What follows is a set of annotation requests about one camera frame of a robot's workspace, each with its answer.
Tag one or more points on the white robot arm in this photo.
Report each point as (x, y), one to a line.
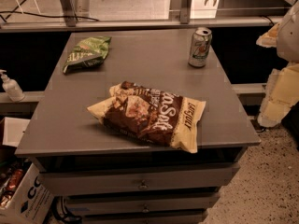
(288, 35)

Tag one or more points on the brown sea salt chip bag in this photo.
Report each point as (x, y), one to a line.
(151, 115)

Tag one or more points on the green jalapeno chip bag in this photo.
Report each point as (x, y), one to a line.
(88, 53)

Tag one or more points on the grey drawer cabinet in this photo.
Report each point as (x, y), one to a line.
(109, 178)

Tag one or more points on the white pump bottle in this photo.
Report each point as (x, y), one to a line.
(11, 87)

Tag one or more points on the snack packets in box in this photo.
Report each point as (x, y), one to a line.
(10, 178)

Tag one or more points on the white cardboard box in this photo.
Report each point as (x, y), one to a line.
(31, 201)

